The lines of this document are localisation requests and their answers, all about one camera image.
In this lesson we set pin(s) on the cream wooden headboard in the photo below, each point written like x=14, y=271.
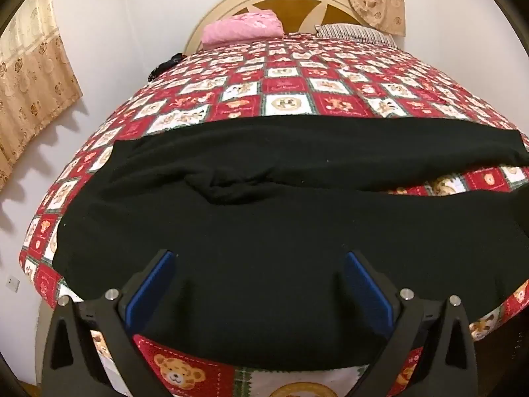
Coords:
x=296, y=15

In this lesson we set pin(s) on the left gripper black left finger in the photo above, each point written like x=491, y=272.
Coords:
x=72, y=365

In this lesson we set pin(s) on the black pants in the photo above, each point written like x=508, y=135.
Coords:
x=262, y=211

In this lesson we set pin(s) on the red teddy bear patchwork bedspread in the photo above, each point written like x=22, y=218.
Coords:
x=296, y=75

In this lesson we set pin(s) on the beige curtain left wall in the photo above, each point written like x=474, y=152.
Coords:
x=37, y=82

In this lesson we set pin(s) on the black object beside bed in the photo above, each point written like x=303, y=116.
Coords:
x=165, y=66

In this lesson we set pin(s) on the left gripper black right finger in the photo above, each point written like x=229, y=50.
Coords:
x=447, y=364

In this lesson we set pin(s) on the pink pillow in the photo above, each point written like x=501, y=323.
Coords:
x=242, y=28

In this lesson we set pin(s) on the striped grey pillow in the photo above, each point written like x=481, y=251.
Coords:
x=354, y=32

